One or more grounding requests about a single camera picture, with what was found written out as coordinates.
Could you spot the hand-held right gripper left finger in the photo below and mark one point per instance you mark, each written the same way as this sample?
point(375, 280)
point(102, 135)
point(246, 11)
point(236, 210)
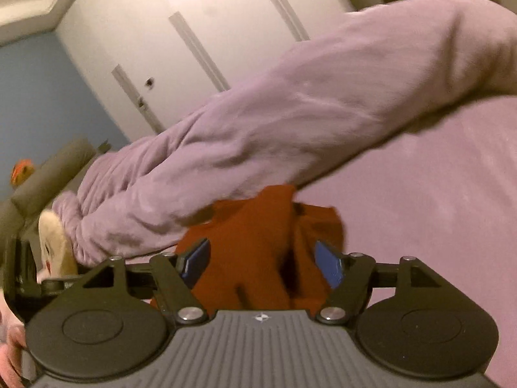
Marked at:
point(198, 260)

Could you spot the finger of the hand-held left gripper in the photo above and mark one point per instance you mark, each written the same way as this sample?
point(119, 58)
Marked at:
point(60, 283)

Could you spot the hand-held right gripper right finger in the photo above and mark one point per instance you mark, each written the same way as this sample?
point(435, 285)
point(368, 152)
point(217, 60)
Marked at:
point(329, 266)

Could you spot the rust orange small garment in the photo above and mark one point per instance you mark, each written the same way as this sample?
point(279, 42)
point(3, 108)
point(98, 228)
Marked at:
point(258, 242)

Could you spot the person's left hand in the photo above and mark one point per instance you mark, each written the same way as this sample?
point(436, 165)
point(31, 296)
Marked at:
point(11, 343)

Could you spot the cream plush toy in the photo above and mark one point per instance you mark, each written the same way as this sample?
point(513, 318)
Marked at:
point(56, 242)

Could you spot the grey bolster pillow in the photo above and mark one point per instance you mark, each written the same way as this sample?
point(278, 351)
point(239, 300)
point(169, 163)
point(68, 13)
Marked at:
point(48, 178)

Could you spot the orange toy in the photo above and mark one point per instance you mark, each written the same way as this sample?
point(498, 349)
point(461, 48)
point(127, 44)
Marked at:
point(22, 173)

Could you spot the purple bed sheet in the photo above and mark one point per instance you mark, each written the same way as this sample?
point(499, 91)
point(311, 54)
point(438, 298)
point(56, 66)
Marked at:
point(424, 210)

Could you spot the purple rolled blanket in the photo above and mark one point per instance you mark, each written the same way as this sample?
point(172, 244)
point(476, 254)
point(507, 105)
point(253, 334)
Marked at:
point(282, 121)

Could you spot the white wardrobe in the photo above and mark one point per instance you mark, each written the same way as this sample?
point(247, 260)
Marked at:
point(133, 28)

